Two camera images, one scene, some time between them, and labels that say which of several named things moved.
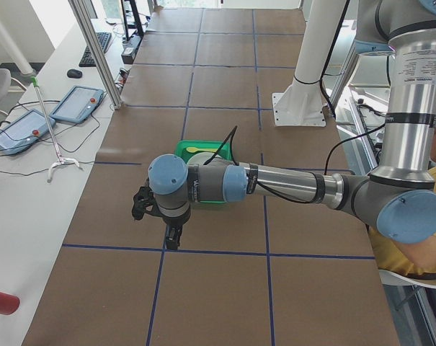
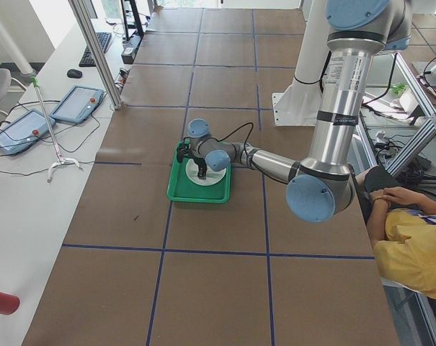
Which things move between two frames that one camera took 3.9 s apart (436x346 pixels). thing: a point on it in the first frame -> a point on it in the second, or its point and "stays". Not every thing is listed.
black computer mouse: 74,73 stays
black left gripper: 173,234 -> 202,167
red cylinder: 1,303 stays
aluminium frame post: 92,42 stays
